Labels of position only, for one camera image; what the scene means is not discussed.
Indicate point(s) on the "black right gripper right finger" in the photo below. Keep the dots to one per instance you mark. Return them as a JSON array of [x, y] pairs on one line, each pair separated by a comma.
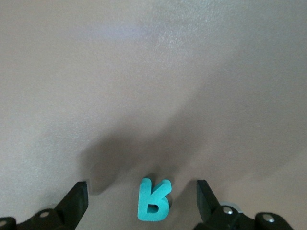
[[216, 218]]

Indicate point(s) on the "teal foam letter R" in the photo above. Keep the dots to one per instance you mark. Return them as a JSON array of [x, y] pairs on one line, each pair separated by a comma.
[[145, 191]]

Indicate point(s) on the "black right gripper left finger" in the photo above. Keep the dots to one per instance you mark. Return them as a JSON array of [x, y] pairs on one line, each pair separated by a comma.
[[67, 213]]

